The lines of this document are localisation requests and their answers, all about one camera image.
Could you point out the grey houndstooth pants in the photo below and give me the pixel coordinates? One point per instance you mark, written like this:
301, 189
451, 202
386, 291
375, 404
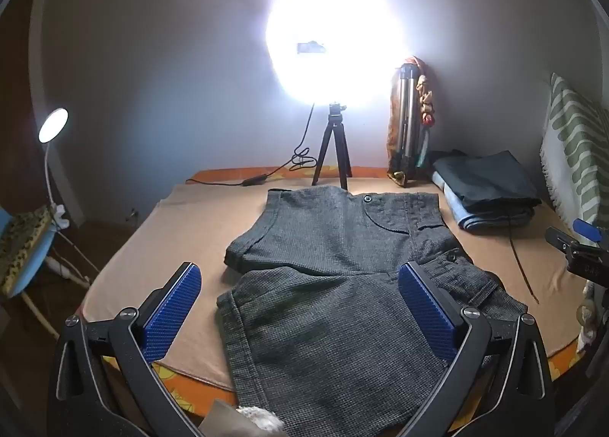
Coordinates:
323, 323

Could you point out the teal tube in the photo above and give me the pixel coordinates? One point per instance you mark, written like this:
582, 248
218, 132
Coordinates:
424, 147

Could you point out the folded dark garment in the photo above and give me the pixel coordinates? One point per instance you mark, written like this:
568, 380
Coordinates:
485, 180

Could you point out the folded chair in orange cloth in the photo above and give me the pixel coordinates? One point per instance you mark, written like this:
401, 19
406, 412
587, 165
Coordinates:
394, 132

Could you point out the leopard print cushion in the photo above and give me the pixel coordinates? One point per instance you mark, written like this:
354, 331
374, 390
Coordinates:
19, 237

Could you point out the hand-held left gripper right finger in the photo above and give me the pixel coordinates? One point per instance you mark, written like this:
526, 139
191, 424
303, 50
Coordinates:
426, 313

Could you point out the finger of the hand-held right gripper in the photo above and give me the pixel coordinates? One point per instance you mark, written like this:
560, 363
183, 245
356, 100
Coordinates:
560, 238
586, 230

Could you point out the person's right hand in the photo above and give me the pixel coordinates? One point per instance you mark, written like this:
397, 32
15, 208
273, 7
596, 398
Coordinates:
587, 341

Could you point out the knotted orange cloth tie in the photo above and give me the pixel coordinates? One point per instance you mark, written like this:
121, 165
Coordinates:
426, 99

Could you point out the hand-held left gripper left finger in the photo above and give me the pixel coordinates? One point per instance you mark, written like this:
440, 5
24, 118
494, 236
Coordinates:
173, 308

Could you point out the green patterned white pillow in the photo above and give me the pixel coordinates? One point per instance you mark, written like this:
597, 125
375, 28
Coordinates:
571, 156

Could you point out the white clip desk lamp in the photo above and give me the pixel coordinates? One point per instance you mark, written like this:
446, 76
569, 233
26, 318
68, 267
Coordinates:
53, 125

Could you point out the folded silver tripod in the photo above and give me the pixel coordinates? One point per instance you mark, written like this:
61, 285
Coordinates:
408, 109

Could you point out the white knitted cloth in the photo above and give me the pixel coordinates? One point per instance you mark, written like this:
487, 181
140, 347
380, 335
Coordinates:
259, 418

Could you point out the light blue chair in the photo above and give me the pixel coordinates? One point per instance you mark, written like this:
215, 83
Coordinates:
33, 266

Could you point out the grey paper sheet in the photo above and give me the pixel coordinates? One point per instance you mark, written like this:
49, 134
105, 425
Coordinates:
223, 422

